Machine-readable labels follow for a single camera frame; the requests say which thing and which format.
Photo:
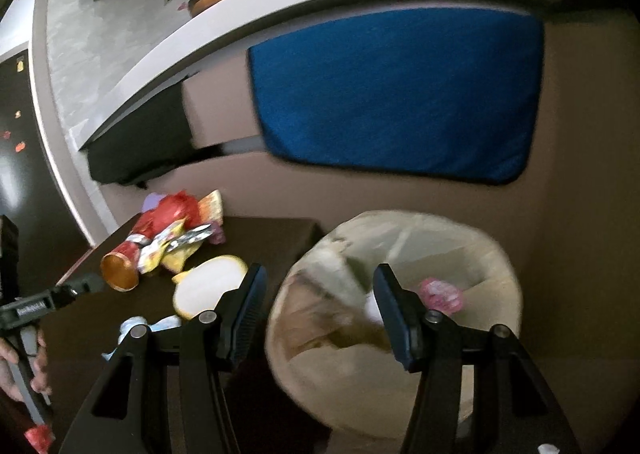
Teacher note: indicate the person's left hand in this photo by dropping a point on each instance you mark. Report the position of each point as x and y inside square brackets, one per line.
[42, 369]

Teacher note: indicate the light blue face mask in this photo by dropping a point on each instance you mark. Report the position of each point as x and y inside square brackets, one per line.
[167, 323]

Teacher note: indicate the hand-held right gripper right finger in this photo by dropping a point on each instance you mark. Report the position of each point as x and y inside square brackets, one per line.
[392, 316]

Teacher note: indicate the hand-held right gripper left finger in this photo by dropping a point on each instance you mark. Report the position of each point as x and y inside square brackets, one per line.
[250, 306]

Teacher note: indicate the round bin with plastic liner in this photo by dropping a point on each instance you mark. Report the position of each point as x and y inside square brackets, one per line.
[350, 376]

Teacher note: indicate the red crumpled wrapper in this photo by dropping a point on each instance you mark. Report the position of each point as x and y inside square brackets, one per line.
[167, 211]

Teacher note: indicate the purple heart-shaped box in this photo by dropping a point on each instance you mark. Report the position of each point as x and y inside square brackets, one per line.
[150, 204]

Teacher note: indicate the group of fridge magnets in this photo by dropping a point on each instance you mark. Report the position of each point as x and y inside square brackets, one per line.
[20, 146]

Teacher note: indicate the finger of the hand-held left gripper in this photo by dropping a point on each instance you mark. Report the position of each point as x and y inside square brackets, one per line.
[82, 284]

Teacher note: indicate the noodle snack wrapper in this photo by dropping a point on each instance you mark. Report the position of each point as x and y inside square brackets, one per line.
[155, 254]

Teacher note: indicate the pink wrapper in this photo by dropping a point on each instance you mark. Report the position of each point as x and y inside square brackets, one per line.
[440, 294]

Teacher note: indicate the yellow orange wrapper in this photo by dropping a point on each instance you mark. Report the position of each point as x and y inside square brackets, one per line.
[210, 206]

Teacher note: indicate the red paper cup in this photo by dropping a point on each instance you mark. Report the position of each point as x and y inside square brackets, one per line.
[120, 271]

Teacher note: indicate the black fridge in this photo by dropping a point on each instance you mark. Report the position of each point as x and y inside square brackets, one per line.
[20, 184]

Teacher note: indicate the red patterned bag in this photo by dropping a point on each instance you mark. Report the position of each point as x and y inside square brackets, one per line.
[39, 436]

